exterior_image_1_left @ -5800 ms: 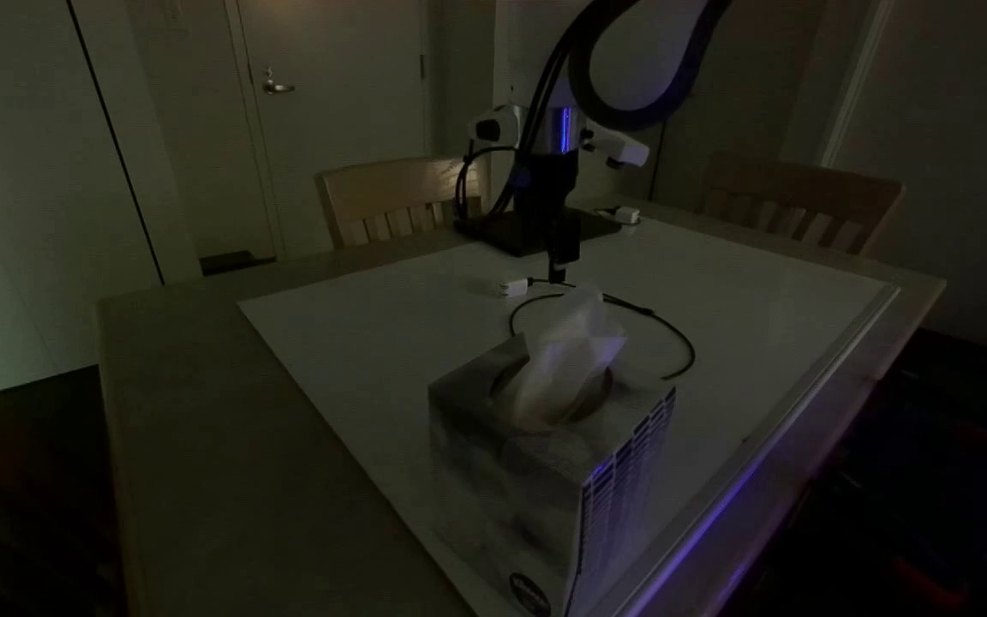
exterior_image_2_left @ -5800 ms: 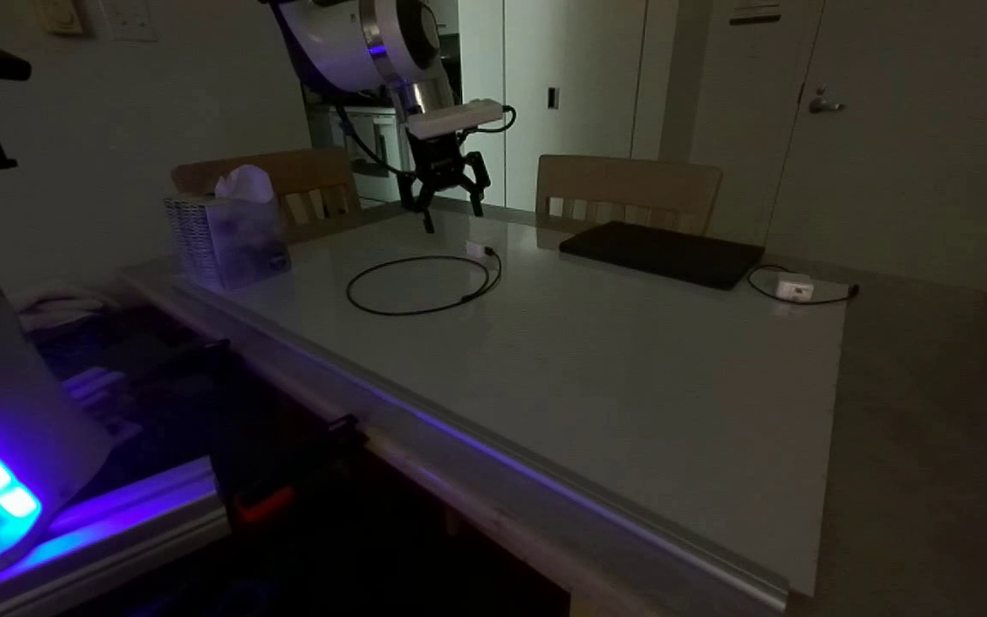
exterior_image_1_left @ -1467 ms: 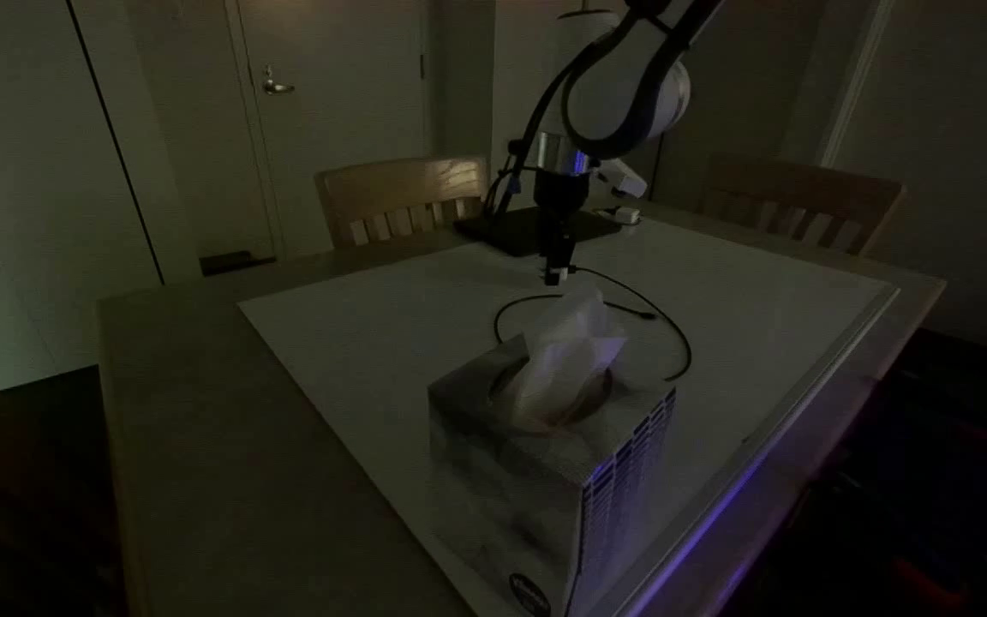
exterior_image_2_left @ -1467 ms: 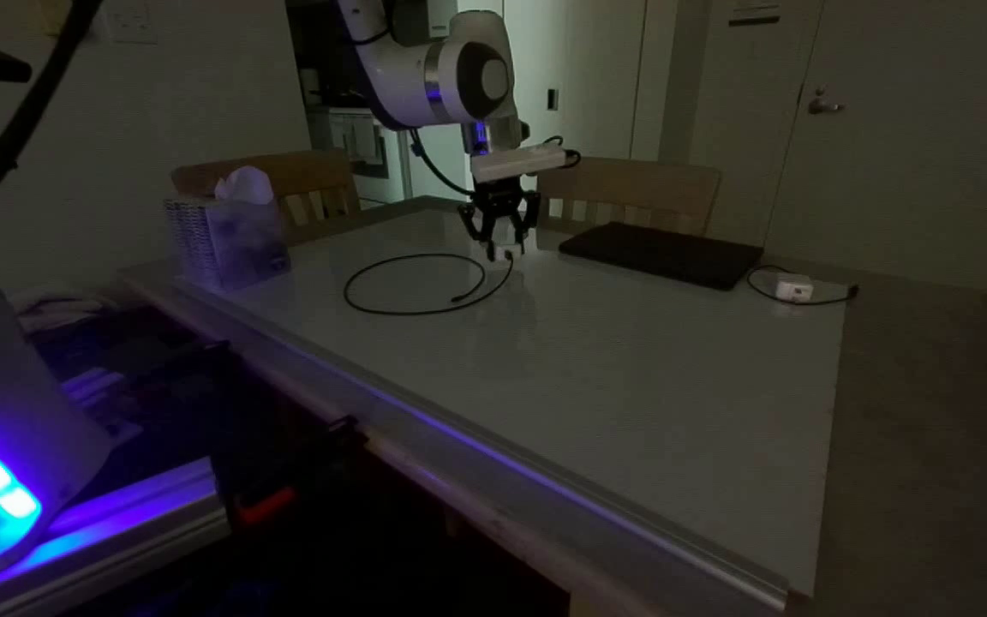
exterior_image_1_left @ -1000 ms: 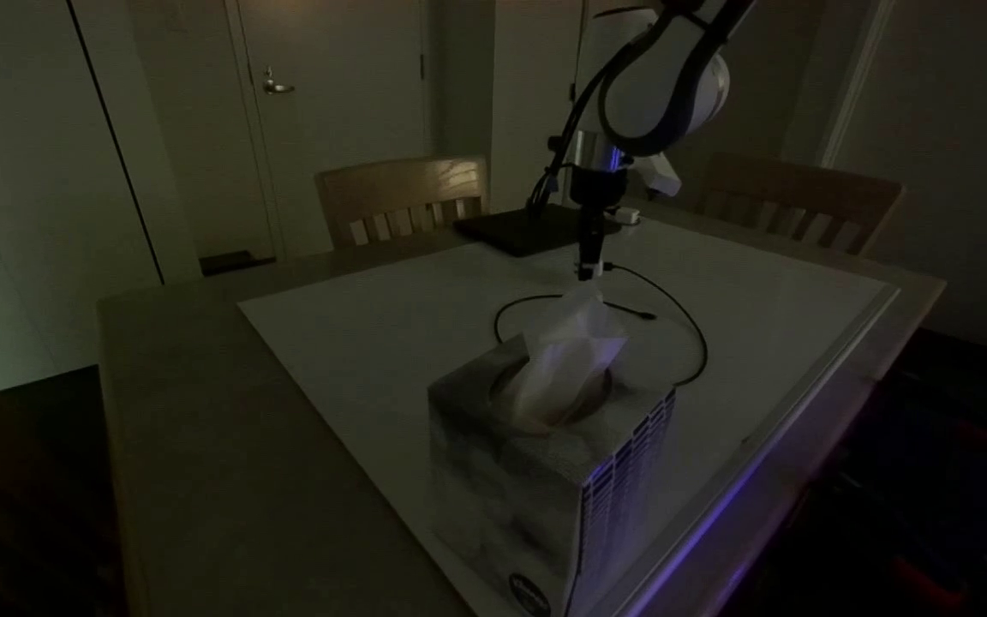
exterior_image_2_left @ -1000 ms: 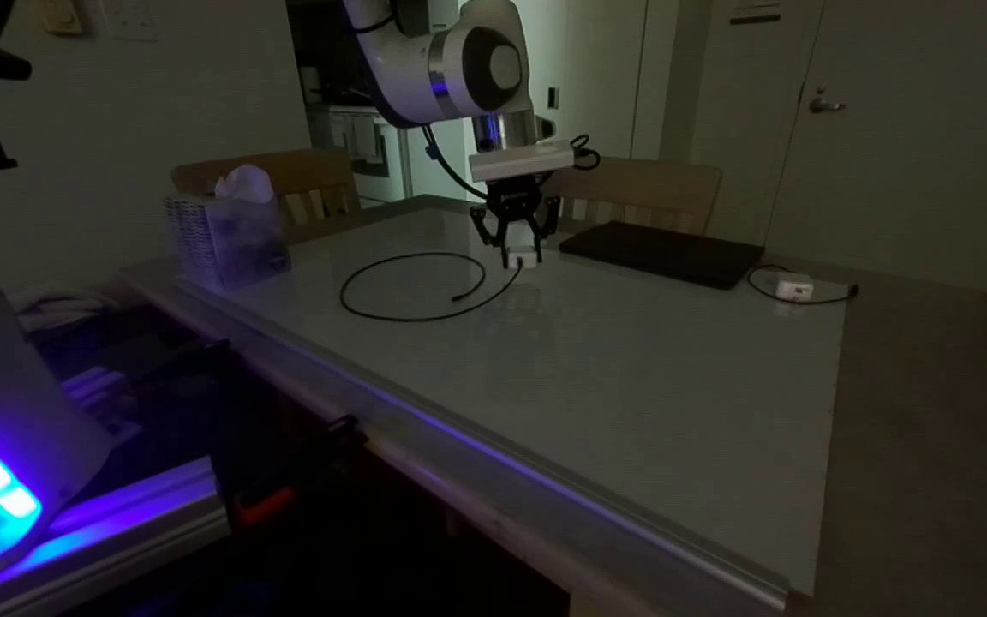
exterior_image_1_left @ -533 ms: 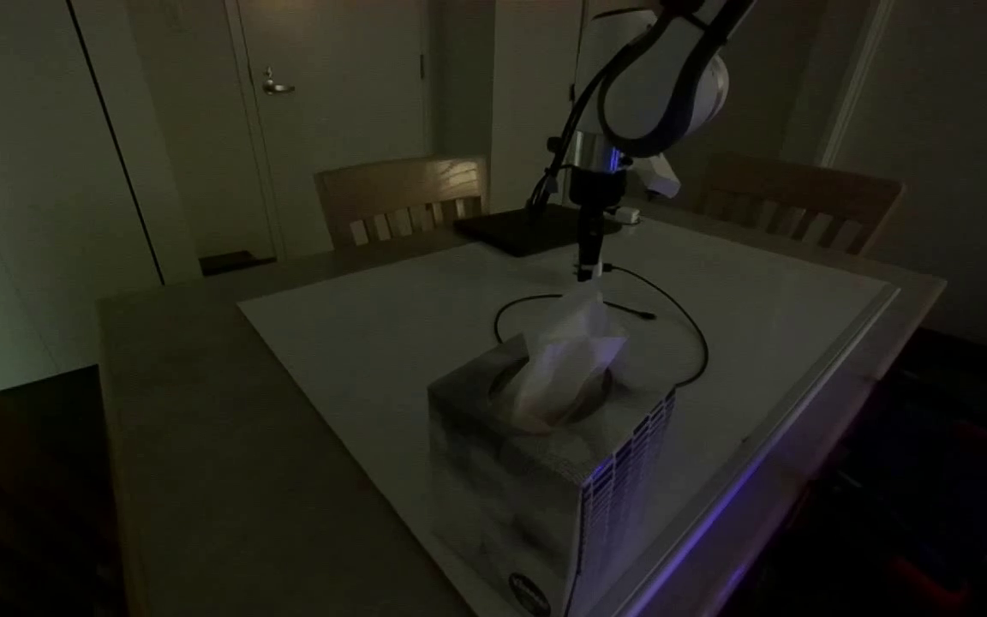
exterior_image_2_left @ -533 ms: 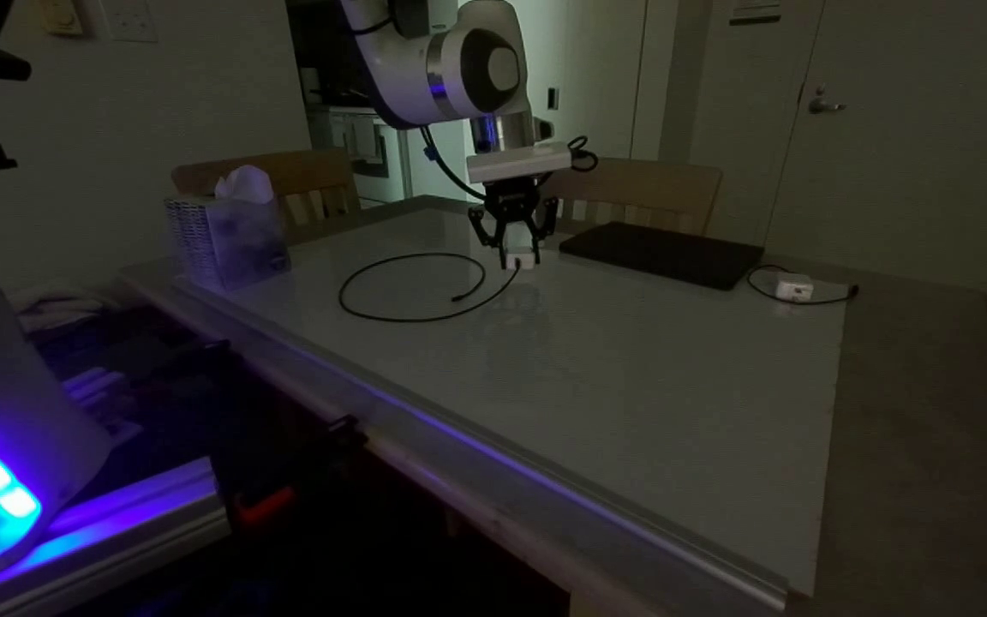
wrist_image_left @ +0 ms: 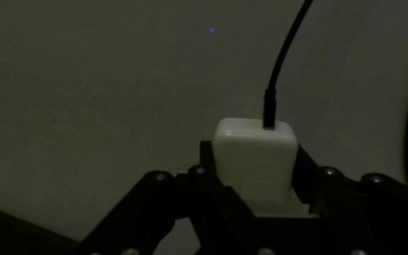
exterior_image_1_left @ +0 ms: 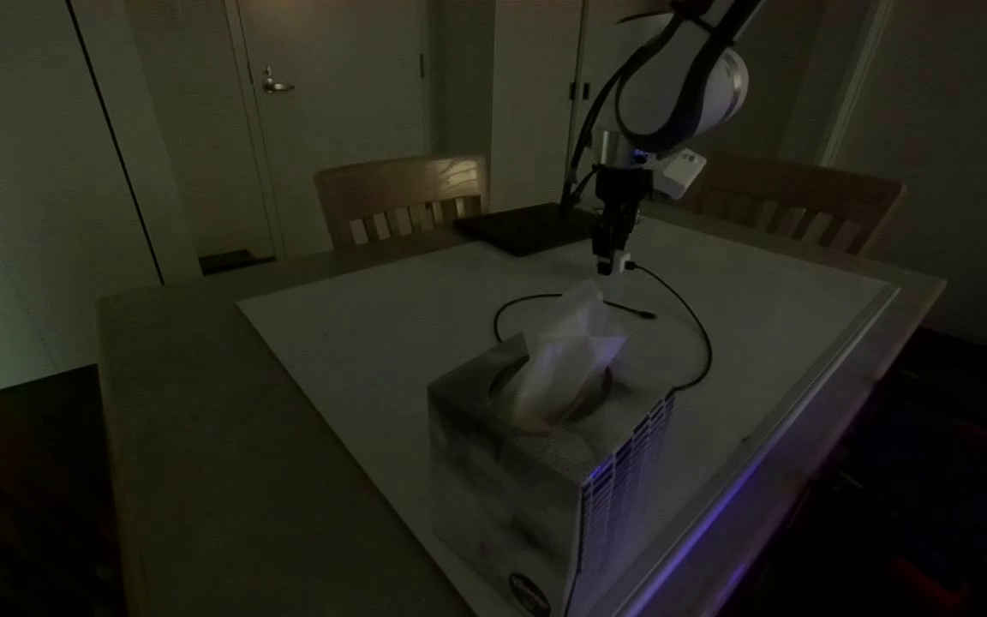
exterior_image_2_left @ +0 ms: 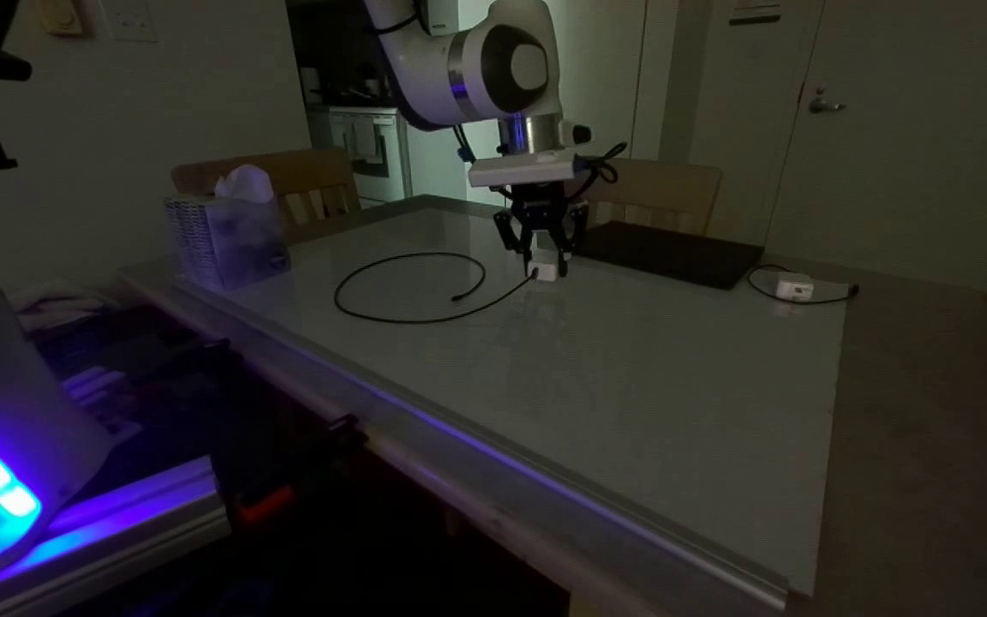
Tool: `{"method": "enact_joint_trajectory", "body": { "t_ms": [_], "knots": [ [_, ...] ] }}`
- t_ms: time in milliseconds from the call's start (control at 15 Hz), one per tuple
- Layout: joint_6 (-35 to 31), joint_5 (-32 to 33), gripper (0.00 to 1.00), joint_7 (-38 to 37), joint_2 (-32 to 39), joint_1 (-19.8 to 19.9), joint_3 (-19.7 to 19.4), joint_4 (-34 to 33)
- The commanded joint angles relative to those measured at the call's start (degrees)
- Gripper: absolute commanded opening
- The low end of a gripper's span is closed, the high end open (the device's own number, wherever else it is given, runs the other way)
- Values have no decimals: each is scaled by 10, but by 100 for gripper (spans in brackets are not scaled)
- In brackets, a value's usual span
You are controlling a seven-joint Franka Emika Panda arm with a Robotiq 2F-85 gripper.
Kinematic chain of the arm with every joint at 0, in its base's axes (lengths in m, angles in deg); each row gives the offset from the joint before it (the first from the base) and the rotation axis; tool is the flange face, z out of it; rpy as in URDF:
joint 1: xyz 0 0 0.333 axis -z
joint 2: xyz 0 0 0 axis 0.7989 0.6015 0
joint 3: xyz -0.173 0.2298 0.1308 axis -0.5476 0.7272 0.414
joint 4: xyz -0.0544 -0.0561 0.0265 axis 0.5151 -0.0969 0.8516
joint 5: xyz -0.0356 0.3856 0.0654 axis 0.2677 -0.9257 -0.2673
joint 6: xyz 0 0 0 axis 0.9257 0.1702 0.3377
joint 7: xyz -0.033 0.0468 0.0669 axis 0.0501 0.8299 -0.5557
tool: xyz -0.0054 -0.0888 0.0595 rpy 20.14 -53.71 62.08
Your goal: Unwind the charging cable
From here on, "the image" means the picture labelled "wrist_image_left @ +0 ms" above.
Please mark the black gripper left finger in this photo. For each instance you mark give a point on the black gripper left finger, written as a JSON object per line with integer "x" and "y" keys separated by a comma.
{"x": 166, "y": 217}

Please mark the white charger adapter block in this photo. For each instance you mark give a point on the white charger adapter block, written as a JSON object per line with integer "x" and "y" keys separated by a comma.
{"x": 254, "y": 160}

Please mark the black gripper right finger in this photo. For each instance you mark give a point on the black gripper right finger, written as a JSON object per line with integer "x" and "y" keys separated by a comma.
{"x": 368, "y": 217}

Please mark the white table mat board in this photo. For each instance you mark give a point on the white table mat board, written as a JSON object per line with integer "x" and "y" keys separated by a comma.
{"x": 95, "y": 93}

